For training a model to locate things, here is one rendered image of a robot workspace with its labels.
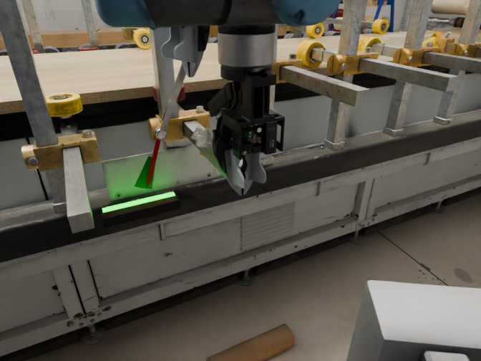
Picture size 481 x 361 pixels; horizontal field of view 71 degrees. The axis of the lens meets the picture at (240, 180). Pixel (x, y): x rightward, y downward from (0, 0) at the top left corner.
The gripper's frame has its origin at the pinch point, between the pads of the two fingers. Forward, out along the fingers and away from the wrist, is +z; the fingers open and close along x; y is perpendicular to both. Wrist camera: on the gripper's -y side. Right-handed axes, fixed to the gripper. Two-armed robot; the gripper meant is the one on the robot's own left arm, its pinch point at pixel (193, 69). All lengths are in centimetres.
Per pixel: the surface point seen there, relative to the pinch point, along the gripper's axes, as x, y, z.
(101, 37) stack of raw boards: -547, -242, 47
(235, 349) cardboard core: 1, -10, 91
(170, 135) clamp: -9.0, 0.4, 15.3
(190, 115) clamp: -7.9, -4.5, 11.6
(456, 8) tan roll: -21, -249, -7
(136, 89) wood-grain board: -28.5, -3.6, 9.0
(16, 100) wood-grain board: -37.7, 21.6, 9.0
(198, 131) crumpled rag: 0.9, 0.3, 11.9
